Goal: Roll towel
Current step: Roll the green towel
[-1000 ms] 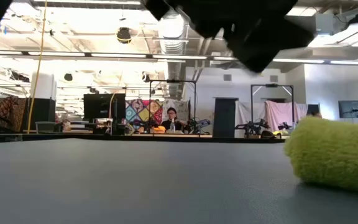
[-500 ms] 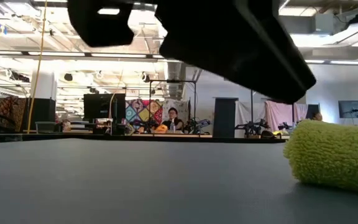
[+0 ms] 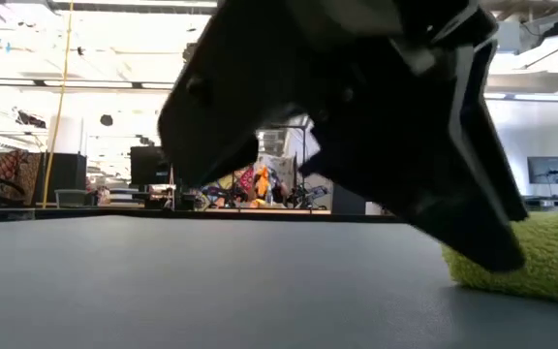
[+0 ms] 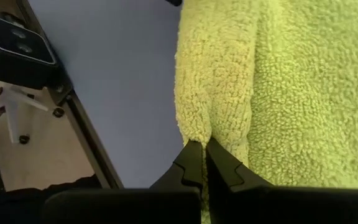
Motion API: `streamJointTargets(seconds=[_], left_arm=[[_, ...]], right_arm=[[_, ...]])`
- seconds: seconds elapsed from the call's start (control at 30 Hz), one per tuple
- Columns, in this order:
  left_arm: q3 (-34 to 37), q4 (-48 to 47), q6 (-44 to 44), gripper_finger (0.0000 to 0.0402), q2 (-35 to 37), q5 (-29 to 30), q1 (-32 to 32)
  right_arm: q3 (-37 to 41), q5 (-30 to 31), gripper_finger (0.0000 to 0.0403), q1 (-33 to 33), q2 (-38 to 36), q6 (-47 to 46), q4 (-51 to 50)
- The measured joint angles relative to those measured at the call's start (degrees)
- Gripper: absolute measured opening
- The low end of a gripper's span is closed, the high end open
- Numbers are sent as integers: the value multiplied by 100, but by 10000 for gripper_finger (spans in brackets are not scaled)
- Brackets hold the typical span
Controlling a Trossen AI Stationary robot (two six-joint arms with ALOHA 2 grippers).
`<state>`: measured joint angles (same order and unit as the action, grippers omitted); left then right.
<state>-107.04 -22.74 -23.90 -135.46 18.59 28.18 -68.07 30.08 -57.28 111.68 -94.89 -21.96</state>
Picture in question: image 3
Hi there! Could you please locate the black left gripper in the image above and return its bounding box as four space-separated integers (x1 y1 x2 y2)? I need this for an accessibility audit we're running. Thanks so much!
157 0 499 189

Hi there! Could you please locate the colourful patchwork quilt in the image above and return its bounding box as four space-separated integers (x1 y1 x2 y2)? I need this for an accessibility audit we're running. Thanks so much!
200 164 262 207

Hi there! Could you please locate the black monitor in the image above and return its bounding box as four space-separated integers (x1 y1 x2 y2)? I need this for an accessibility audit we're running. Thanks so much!
129 144 171 187

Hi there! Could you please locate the orange cloth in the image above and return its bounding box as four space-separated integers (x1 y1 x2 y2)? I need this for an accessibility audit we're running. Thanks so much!
254 165 272 198

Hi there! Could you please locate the black door panel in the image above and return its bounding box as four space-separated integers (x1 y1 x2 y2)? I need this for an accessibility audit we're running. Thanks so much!
331 183 368 216

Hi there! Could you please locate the grey computer monitor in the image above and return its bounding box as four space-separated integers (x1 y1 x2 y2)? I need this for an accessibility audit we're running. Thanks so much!
526 155 558 186

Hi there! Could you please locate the black desk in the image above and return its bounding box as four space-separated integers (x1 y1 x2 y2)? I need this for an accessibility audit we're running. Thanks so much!
520 193 558 212

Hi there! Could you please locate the black cabinet box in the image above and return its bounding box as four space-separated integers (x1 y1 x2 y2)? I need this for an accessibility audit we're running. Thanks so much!
41 151 89 207

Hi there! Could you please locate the grey-green plastic bin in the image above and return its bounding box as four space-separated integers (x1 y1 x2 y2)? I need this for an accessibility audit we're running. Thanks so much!
54 188 89 209

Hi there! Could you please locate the blue-grey table mat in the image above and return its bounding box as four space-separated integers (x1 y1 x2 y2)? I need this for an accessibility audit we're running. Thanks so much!
0 214 558 349

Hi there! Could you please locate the brown patterned quilt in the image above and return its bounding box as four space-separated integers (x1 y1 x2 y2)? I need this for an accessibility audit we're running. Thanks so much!
0 149 44 207

